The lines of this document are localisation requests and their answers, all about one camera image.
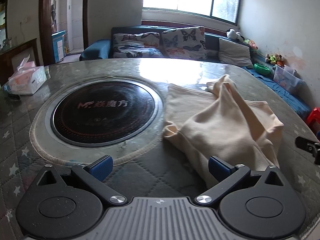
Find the dark wooden sideboard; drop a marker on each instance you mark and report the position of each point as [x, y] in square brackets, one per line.
[17, 52]

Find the hanging dark cloth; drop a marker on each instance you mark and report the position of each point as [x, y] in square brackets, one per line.
[52, 17]

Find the red plastic stool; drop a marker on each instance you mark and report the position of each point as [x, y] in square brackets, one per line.
[314, 118]

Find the panda plush toy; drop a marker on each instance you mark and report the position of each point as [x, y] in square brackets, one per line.
[233, 34]

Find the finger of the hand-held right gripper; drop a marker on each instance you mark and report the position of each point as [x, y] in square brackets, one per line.
[306, 143]

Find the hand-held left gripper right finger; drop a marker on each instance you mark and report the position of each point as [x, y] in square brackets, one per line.
[218, 167]

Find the pink white tissue pack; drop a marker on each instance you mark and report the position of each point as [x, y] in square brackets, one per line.
[27, 80]

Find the blue sofa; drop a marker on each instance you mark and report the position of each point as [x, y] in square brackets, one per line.
[97, 47]

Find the butterfly print pillow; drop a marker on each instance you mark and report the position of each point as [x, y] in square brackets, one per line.
[135, 38]
[140, 52]
[182, 40]

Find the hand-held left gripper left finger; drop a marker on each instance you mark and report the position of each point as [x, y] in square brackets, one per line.
[101, 167]

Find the grey pillow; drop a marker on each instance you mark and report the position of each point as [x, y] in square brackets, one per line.
[235, 52]

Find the clear plastic storage bin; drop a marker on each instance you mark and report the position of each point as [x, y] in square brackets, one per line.
[287, 80]

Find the green bowl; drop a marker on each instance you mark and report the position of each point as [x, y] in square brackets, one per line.
[262, 69]

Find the small plush toys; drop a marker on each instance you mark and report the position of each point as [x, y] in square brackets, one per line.
[275, 59]

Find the dark wooden door frame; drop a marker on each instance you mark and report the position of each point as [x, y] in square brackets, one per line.
[46, 17]

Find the colourful plush toy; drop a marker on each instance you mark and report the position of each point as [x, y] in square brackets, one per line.
[251, 44]

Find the round black induction cooktop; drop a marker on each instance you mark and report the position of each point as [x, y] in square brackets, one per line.
[105, 115]

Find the cream shirt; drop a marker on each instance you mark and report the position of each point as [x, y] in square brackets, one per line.
[225, 130]

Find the blue cabinet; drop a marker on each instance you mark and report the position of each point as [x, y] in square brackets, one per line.
[58, 46]

